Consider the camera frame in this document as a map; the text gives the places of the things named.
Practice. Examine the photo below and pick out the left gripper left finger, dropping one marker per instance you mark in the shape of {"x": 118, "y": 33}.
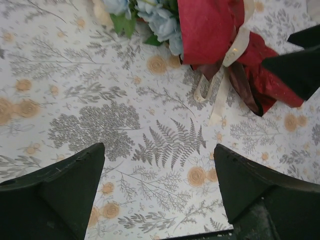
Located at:
{"x": 54, "y": 202}

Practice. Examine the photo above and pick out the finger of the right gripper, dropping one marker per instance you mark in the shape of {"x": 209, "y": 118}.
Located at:
{"x": 306, "y": 38}
{"x": 300, "y": 70}

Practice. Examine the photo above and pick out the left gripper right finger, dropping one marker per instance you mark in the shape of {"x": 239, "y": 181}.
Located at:
{"x": 263, "y": 204}

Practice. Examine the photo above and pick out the cream ribbon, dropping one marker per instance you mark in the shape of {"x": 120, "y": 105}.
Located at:
{"x": 225, "y": 70}

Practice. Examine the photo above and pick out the red wrapping paper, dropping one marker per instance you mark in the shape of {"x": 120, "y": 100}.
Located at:
{"x": 214, "y": 36}

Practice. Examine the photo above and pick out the artificial flower bunch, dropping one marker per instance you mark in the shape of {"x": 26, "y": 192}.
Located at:
{"x": 161, "y": 16}

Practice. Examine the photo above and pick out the floral table mat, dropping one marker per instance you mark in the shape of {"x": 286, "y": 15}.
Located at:
{"x": 66, "y": 83}

